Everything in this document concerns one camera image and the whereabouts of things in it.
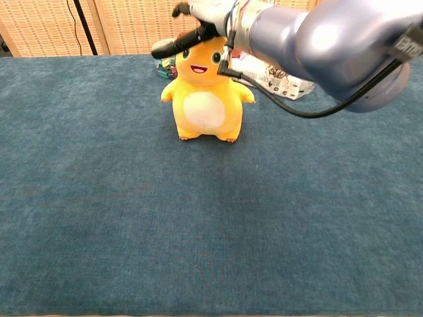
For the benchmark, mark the clear jar of binder clips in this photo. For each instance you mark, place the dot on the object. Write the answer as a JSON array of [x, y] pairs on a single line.
[[165, 69]]

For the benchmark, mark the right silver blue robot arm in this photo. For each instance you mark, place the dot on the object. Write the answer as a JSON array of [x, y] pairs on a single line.
[[324, 43]]

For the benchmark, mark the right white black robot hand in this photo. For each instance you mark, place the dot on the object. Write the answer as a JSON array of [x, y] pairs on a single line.
[[211, 14]]

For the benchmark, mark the black stand pole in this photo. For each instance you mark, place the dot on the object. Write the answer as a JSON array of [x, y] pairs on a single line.
[[86, 28]]

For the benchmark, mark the white tissue pack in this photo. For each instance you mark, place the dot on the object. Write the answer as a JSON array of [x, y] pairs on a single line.
[[257, 77]]

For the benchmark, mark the yellow dinosaur plush toy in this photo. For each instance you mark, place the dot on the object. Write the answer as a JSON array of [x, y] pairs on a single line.
[[205, 95]]

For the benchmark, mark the woven bamboo folding screen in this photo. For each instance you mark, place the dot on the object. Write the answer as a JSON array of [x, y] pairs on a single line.
[[132, 23]]

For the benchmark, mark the teal plush tablecloth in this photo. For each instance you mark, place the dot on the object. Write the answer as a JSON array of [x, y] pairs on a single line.
[[211, 214]]

